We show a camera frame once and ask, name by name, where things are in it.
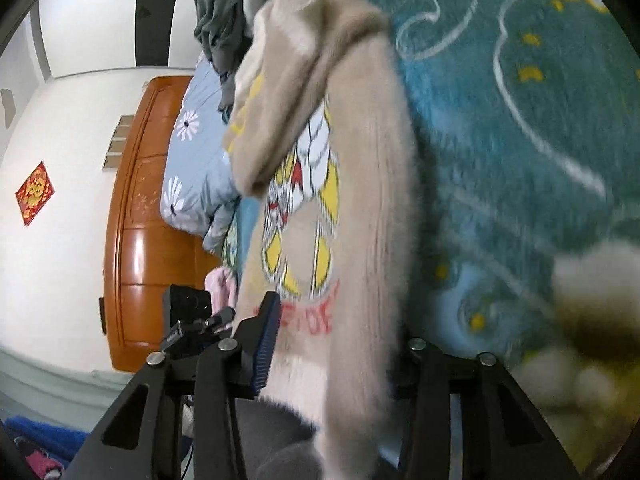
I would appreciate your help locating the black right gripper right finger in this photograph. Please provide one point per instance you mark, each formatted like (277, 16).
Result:
(469, 419)

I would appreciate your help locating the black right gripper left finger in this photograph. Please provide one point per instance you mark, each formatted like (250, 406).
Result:
(139, 436)

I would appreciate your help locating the beige fuzzy cartoon sweater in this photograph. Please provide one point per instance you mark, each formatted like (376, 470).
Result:
(321, 136)

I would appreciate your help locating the dark grey clothes pile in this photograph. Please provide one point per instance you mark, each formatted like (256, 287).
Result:
(220, 30)

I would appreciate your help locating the pink cloth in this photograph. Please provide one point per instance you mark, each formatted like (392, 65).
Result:
(222, 286)

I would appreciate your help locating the blue fuzzy floor item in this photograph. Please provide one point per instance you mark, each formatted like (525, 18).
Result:
(47, 450)

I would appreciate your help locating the wooden bed headboard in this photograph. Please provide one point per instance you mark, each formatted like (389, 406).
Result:
(143, 255)

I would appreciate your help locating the light blue floral quilt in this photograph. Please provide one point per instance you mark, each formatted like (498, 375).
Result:
(198, 193)

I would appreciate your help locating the white black wardrobe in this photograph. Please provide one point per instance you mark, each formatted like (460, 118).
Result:
(90, 36)

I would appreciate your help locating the teal floral bed blanket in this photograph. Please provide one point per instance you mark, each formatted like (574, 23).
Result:
(526, 120)

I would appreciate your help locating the red gold wall decoration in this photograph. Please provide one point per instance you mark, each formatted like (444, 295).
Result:
(34, 193)

